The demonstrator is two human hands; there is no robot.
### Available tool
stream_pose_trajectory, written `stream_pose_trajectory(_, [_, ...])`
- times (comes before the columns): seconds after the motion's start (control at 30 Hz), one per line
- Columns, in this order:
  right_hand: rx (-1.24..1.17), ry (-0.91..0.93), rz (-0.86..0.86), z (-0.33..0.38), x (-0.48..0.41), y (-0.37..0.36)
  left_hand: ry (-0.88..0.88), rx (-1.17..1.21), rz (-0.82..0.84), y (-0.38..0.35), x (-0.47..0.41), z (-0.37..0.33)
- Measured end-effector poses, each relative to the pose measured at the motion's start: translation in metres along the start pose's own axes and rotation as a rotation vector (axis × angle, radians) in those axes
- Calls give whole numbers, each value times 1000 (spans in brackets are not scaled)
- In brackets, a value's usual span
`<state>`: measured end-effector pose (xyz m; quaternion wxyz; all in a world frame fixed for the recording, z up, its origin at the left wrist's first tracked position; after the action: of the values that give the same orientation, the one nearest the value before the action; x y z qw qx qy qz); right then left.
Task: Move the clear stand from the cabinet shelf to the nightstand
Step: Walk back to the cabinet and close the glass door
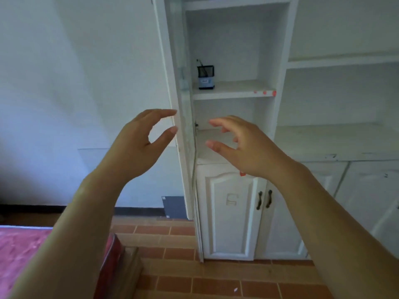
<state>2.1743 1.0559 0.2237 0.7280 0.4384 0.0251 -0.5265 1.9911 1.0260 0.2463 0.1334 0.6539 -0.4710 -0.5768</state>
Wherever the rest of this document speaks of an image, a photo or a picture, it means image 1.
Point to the white arched panel cabinet door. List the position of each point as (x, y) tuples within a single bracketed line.
[(229, 214)]

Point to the white shelf cabinet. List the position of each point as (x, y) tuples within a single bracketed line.
[(327, 90)]

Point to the pink bed mattress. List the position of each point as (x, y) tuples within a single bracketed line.
[(18, 255)]

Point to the person's left forearm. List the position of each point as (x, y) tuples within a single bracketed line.
[(71, 236)]

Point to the grey wall panel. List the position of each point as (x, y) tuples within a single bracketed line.
[(174, 207)]

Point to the white framed glass cabinet door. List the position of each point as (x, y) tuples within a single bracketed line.
[(170, 74)]

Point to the person's left hand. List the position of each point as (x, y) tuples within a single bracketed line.
[(127, 149)]

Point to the person's right thumb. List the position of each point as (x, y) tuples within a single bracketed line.
[(219, 147)]

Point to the person's right hand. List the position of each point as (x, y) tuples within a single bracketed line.
[(255, 152)]

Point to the person's left thumb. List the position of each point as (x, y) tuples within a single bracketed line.
[(164, 138)]

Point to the black mesh pen holder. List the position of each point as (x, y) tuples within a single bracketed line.
[(205, 78)]

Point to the wooden bed frame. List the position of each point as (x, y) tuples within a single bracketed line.
[(126, 274)]

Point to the person's right forearm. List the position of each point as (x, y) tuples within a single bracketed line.
[(330, 233)]

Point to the white wide cabinet door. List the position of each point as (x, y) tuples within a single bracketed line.
[(371, 199)]

